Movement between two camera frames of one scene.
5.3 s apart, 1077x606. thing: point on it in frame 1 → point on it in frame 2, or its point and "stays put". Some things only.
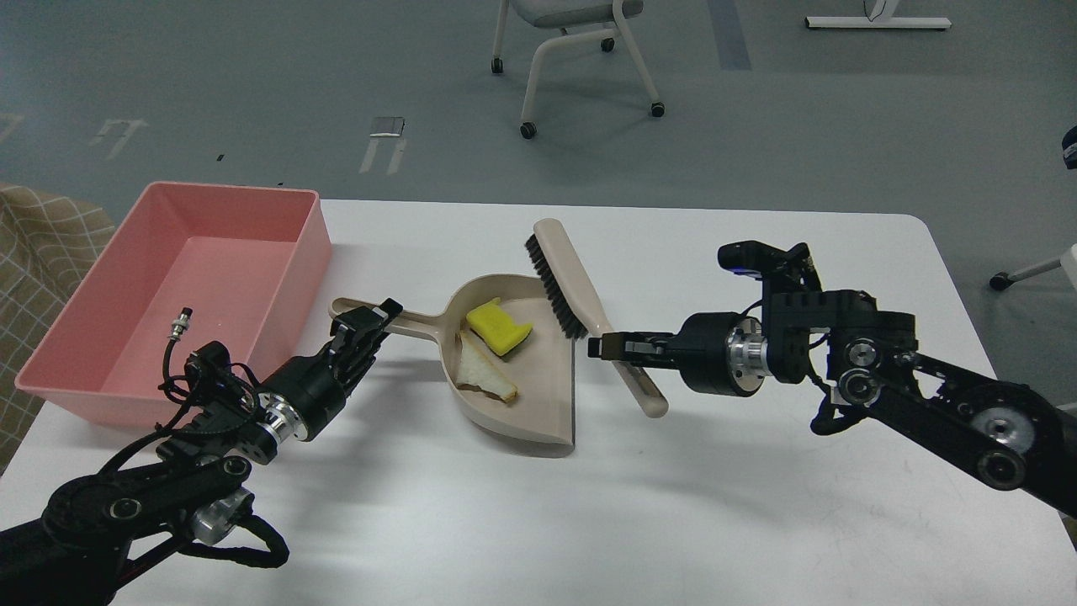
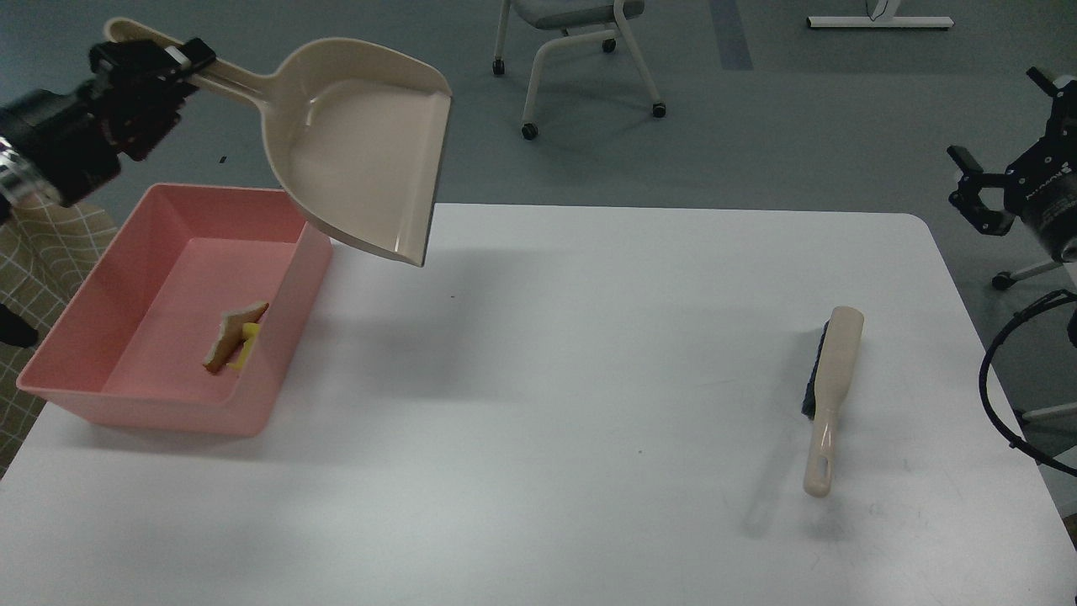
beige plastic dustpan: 541,417 → 357,130
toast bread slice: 478,371 → 231,335
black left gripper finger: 353,331 → 144,87
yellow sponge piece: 496,329 → 250,331
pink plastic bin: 246,260 stays put
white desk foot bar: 877,22 stays put
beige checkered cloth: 48,240 stays put
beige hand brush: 576,308 → 827,375
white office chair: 578,18 stays put
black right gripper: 723,353 → 1041,186
